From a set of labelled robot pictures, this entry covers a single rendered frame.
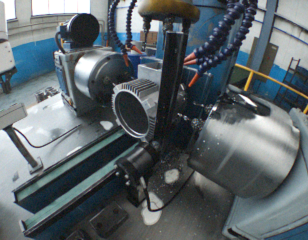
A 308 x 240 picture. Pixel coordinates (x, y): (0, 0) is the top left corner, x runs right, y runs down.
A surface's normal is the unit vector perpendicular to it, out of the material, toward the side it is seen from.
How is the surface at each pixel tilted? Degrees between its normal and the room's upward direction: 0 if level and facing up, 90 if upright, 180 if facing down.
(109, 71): 90
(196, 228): 0
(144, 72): 90
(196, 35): 90
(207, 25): 90
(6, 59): 69
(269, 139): 43
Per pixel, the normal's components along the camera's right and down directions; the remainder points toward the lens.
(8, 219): 0.10, -0.79
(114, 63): 0.77, 0.44
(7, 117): 0.75, 0.13
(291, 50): -0.47, 0.49
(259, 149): -0.46, -0.12
